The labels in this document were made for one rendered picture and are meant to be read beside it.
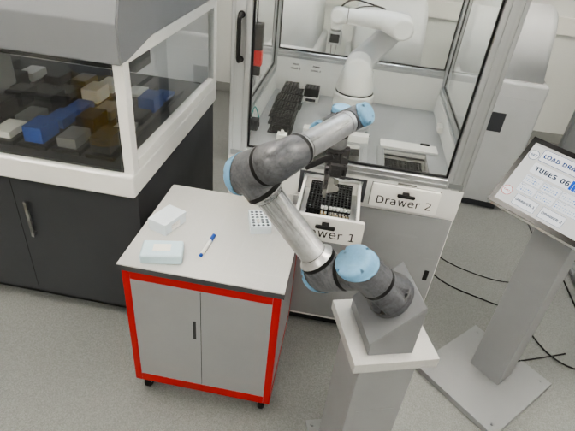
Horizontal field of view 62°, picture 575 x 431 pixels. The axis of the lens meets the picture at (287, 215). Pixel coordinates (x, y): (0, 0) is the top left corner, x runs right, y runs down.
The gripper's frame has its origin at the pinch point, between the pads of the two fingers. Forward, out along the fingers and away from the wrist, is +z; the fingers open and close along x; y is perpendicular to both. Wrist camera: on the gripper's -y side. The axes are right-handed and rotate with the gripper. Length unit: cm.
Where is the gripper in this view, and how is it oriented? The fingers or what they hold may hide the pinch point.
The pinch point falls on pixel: (323, 191)
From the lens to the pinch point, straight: 184.9
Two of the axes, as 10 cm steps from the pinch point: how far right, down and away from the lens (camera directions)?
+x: 1.0, -5.5, 8.3
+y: 9.9, 1.3, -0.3
